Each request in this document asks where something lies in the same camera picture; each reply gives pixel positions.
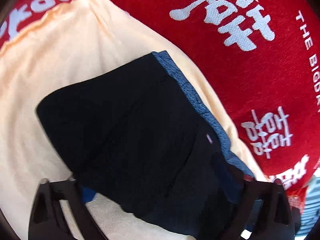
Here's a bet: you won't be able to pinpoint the black pants with blue trim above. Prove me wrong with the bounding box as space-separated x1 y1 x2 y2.
36 51 249 239

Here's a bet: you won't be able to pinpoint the red embroidered cushion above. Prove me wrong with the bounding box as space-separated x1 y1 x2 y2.
285 186 308 215

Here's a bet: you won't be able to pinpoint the red wedding sofa cover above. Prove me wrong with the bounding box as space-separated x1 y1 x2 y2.
1 0 319 191

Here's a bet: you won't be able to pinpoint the peach towel mat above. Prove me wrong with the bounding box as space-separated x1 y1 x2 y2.
1 0 266 239

